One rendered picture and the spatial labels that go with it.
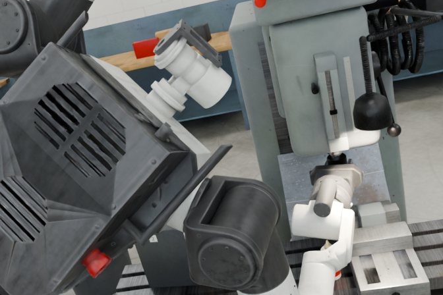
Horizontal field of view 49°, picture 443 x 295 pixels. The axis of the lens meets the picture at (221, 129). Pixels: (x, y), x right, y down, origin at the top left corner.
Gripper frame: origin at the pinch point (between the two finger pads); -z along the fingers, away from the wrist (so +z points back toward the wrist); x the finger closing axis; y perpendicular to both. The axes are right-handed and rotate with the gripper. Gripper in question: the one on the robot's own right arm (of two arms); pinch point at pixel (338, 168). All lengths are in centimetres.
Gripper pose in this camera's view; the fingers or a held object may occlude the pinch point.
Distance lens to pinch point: 123.9
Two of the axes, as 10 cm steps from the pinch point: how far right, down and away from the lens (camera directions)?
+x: -9.2, 0.8, 3.9
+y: 2.3, 9.1, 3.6
